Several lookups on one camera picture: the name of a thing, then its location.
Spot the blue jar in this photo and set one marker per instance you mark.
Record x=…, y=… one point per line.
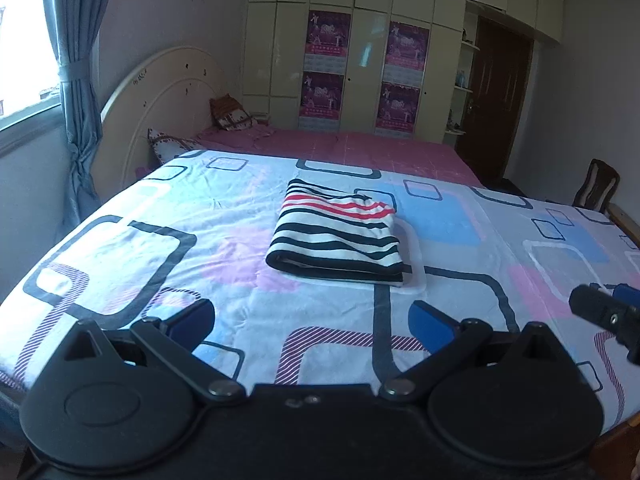
x=460, y=79

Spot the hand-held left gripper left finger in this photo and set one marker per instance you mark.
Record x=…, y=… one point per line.
x=192, y=325

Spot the cream round headboard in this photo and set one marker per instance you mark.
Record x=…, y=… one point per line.
x=145, y=105

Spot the printed bedsheet with squares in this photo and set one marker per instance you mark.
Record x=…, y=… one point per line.
x=200, y=240

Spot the striped cartoon sweater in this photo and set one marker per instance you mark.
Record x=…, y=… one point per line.
x=340, y=235

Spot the blue curtain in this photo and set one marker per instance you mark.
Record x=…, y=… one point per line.
x=80, y=60

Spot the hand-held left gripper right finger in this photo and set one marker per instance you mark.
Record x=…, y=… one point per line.
x=431, y=329

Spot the brown wooden door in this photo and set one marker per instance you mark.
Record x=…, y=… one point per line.
x=495, y=100

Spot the patterned white pillow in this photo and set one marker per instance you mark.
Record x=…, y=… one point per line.
x=175, y=145

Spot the brown wooden chair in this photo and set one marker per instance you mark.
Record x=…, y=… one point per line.
x=597, y=185

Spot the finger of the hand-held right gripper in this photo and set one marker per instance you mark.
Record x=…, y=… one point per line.
x=627, y=292
x=602, y=315

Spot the pink bedsheet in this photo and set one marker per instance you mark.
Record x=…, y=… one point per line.
x=350, y=152

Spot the orange cartoon cushion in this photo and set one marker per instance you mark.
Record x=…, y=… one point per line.
x=232, y=112

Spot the window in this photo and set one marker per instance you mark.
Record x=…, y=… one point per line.
x=25, y=50

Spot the purple wall poster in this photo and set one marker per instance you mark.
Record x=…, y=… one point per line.
x=322, y=97
x=327, y=35
x=407, y=47
x=398, y=107

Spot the white corner shelf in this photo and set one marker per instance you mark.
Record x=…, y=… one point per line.
x=462, y=105

